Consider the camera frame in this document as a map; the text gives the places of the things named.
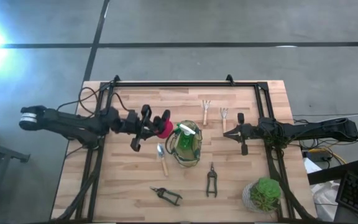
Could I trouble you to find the green white spray bottle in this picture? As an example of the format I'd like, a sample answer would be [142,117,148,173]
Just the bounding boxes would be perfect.
[175,123,196,151]

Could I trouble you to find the yellow cable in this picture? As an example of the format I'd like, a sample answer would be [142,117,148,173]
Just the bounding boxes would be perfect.
[303,131,358,166]

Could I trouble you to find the black side table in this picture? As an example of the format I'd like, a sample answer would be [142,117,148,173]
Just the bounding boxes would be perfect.
[306,159,358,186]

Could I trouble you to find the green handled pruning shears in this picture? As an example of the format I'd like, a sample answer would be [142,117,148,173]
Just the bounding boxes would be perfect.
[149,185,183,207]
[206,161,219,198]

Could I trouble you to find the beige green-trimmed gardening bag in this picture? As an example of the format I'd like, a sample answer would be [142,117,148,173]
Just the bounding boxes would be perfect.
[165,120,203,168]

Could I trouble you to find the wooden handled metal trowel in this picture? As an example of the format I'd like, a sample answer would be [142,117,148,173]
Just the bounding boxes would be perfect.
[156,142,170,177]

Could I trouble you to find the black keyboard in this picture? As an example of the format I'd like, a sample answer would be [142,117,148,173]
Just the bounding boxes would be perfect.
[335,170,358,222]

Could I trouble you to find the red black gardening gloves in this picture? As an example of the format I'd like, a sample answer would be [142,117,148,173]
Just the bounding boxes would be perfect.
[157,117,175,140]

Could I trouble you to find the black aluminium table frame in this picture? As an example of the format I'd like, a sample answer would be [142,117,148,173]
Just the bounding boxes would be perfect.
[53,74,318,224]

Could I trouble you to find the wooden handled hand rake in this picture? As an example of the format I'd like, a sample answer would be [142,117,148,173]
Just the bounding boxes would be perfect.
[201,100,212,126]
[219,107,229,134]

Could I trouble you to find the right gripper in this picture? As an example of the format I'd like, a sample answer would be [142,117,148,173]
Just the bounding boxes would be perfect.
[223,112,262,156]

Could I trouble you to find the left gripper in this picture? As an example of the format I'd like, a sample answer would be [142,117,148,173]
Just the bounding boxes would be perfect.
[124,105,172,152]

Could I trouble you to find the white plastic bag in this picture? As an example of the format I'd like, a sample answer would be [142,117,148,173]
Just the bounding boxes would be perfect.
[303,157,339,223]

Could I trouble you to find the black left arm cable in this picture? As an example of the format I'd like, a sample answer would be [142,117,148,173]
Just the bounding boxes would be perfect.
[56,86,131,116]

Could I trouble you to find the potted green succulent plant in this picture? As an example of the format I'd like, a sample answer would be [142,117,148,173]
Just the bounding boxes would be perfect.
[241,177,283,215]

